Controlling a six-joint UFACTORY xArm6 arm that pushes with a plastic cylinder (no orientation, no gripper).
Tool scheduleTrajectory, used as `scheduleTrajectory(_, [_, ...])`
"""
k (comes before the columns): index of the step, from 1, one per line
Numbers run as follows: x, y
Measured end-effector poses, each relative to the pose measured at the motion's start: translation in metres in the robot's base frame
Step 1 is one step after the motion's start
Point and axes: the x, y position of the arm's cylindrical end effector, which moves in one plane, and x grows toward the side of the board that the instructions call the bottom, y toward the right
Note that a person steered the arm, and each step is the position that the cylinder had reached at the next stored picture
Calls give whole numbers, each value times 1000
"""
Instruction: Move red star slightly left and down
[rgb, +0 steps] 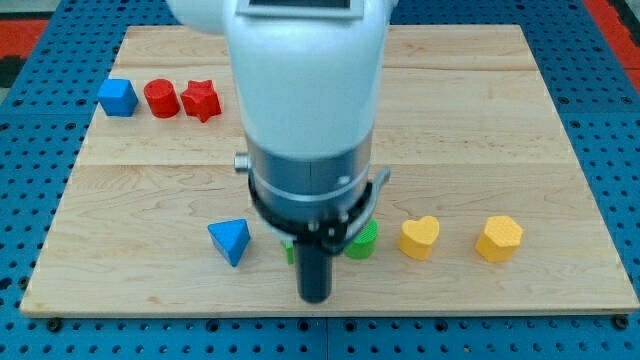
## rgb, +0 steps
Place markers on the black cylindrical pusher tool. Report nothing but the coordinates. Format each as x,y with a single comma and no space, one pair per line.
316,242

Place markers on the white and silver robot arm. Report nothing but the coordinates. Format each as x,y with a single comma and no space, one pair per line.
307,77

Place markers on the red star block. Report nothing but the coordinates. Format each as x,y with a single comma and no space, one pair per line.
200,100

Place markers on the green block behind tool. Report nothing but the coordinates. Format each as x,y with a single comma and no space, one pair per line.
289,252

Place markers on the green cylinder block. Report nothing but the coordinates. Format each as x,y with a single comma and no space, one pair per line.
364,244

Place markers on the blue triangle block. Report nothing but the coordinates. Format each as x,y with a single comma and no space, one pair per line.
230,238

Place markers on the yellow heart block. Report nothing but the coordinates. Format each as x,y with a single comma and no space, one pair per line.
417,237

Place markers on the light wooden board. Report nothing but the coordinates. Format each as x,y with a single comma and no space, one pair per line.
469,130

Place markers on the yellow hexagon block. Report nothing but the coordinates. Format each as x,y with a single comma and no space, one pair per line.
499,239

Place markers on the red cylinder block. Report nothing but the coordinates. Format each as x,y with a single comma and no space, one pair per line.
161,98

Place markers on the blue cube block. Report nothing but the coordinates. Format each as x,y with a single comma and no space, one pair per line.
117,97

